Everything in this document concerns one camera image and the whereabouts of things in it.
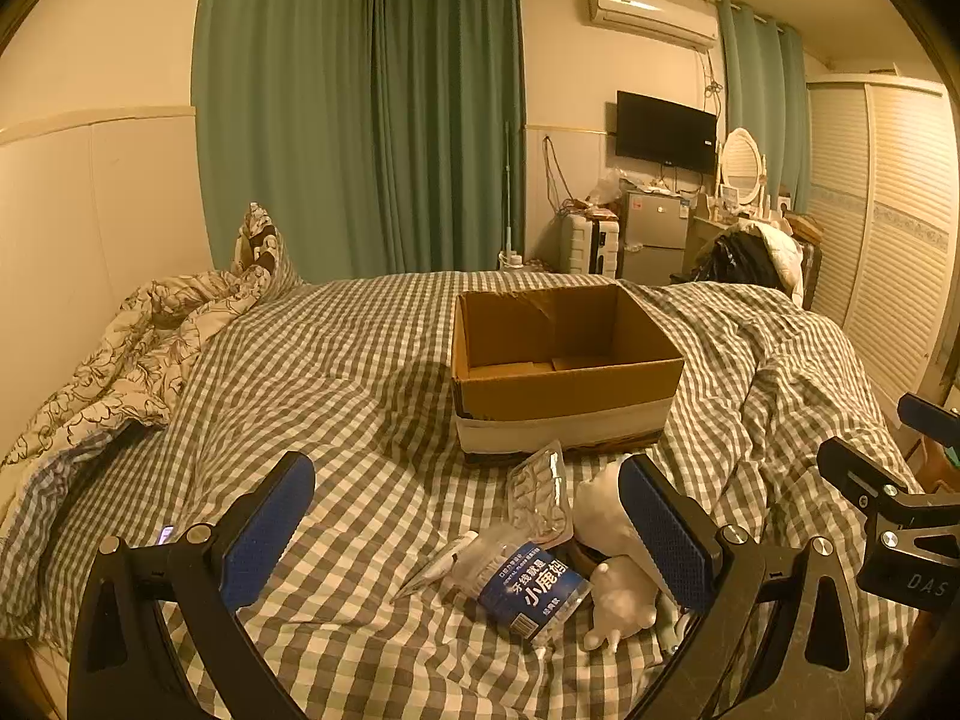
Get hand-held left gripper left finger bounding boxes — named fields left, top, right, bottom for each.
left=67, top=452, right=331, bottom=720

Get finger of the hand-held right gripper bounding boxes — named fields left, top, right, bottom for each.
left=817, top=436, right=912, bottom=512
left=896, top=392, right=960, bottom=442

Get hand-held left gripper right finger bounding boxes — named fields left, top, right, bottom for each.
left=616, top=454, right=867, bottom=720

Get large white toy figure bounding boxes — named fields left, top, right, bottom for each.
left=574, top=459, right=665, bottom=590

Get small white toy figure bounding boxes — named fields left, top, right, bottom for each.
left=581, top=555, right=665, bottom=652

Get clear blister pack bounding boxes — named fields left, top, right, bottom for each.
left=506, top=440, right=575, bottom=550

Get blue label floss pick tub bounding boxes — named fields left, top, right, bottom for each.
left=450, top=521, right=593, bottom=650

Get small clear plastic wrapper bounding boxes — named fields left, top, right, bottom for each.
left=390, top=530, right=479, bottom=602

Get brown cardboard box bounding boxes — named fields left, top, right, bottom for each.
left=450, top=281, right=686, bottom=466

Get wooden chair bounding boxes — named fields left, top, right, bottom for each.
left=904, top=420, right=960, bottom=496

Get white louvered wardrobe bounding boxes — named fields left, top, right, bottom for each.
left=802, top=75, right=960, bottom=406

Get white jacket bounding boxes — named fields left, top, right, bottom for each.
left=739, top=219, right=803, bottom=293

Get floral quilt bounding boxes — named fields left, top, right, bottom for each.
left=0, top=268, right=260, bottom=496

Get black jacket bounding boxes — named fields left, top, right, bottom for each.
left=686, top=231, right=781, bottom=287

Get white dressing table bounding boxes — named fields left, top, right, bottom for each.
left=690, top=195, right=796, bottom=241

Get patterned pillow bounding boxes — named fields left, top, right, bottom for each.
left=229, top=202, right=305, bottom=293

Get silver mini fridge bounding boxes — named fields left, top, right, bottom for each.
left=619, top=190, right=691, bottom=286

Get white suitcase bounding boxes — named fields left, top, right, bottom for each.
left=562, top=211, right=622, bottom=276

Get white oval mirror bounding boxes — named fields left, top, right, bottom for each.
left=718, top=127, right=767, bottom=207

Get narrow green window curtain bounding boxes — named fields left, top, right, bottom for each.
left=716, top=0, right=811, bottom=215

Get mop pole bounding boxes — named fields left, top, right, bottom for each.
left=501, top=120, right=518, bottom=263

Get wide green curtain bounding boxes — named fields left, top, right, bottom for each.
left=191, top=0, right=376, bottom=282

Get green corner curtain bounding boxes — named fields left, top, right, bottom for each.
left=367, top=0, right=526, bottom=278

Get white air conditioner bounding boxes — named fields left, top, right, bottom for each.
left=585, top=0, right=719, bottom=53

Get black wall television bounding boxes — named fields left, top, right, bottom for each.
left=616, top=90, right=718, bottom=173

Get wall cables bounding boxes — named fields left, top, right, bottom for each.
left=544, top=135, right=571, bottom=215

